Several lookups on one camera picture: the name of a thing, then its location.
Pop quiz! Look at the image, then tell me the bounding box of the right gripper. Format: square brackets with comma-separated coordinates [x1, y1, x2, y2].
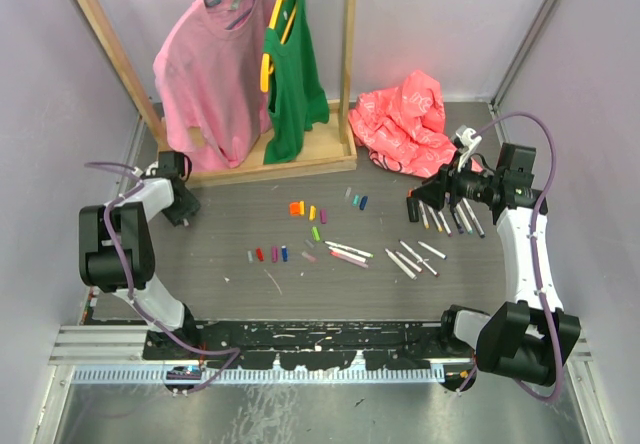
[411, 150, 502, 212]

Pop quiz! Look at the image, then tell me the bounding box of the yellow capped white pen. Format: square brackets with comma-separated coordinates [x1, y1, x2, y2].
[418, 201, 430, 229]

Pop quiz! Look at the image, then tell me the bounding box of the black highlighter body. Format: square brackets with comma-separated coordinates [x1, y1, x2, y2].
[406, 190, 420, 223]

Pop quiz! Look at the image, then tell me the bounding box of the dark purple pen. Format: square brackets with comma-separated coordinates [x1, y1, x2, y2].
[450, 207, 466, 234]

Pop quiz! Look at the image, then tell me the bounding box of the yellow capped marker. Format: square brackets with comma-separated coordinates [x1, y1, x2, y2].
[427, 206, 443, 233]

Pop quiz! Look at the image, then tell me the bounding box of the brown marker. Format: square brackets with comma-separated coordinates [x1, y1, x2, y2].
[399, 240, 440, 277]

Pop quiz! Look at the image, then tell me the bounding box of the navy capped white marker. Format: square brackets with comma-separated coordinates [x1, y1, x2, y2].
[462, 199, 486, 238]

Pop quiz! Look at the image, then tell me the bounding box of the navy marker cap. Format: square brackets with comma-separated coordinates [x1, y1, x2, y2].
[359, 195, 368, 211]

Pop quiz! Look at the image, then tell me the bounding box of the red capped marker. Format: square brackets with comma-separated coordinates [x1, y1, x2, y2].
[395, 251, 423, 273]

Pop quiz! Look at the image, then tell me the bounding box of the green capped marker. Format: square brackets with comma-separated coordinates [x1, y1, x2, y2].
[323, 240, 374, 258]

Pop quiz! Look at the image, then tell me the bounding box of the pink pen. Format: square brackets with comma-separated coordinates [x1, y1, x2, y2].
[330, 251, 369, 269]

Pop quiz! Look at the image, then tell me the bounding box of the grey capped white marker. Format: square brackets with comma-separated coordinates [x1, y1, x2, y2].
[329, 247, 366, 262]

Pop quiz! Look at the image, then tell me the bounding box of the green marker cap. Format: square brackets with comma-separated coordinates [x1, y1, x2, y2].
[311, 226, 321, 242]

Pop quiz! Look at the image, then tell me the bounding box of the orange highlighter cap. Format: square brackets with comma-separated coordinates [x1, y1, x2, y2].
[289, 201, 301, 216]

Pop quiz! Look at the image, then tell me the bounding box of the clear pink pen cap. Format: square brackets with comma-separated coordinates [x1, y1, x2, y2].
[301, 251, 317, 263]

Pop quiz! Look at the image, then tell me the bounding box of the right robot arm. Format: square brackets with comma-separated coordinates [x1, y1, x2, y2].
[411, 144, 581, 390]

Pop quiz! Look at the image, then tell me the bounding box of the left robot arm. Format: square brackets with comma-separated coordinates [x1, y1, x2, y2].
[79, 151, 201, 360]

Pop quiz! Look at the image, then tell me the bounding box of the coral printed cloth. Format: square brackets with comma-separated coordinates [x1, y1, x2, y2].
[348, 70, 456, 178]

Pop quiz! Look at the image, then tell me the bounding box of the green tank top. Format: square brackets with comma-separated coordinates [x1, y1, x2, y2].
[263, 0, 329, 165]

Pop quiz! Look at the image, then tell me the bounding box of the yellow hanger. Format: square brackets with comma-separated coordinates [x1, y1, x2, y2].
[260, 0, 297, 93]

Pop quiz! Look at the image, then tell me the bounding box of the pink t-shirt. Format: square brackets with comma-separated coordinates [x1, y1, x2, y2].
[153, 0, 274, 172]

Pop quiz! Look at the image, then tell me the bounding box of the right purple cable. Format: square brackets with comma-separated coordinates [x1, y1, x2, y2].
[469, 112, 566, 404]

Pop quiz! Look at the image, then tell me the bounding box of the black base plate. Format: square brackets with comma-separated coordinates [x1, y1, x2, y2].
[144, 318, 496, 371]

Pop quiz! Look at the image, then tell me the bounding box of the slotted cable duct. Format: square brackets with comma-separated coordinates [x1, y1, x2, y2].
[71, 363, 445, 386]

